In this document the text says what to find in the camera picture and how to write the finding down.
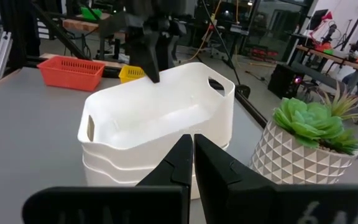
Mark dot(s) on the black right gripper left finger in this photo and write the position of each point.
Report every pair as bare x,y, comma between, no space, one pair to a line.
166,202

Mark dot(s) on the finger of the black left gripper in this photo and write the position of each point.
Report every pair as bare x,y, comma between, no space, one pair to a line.
168,49
145,46

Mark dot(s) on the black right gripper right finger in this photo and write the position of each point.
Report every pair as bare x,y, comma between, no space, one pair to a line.
244,202

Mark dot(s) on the yellow slotted plastic basket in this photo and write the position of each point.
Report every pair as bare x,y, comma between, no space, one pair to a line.
130,74

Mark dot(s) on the green box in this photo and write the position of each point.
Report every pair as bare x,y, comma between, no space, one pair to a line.
91,14

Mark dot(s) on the artificial succulent in patterned pot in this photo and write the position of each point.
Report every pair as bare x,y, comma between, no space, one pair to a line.
297,161

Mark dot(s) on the wooden workbench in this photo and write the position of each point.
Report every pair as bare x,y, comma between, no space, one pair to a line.
79,25

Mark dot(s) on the black labelled control box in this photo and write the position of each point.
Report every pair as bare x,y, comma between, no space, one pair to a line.
43,29

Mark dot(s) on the black computer tower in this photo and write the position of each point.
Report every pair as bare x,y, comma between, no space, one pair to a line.
284,81

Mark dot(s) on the silver aluminium extrusion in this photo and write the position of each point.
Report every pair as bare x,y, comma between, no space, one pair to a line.
0,56

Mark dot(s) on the black computer monitor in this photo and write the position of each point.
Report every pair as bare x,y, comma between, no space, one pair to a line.
318,18

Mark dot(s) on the red desk lamp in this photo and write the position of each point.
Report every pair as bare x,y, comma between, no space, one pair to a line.
322,20

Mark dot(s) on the green plastic block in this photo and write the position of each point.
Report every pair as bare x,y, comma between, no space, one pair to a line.
328,51

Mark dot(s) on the long wooden table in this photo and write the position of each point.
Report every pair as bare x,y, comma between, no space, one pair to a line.
337,59

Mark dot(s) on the black table edge rail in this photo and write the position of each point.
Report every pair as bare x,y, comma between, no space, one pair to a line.
250,109

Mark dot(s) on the black rig frame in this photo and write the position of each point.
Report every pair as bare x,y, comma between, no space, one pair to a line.
17,28

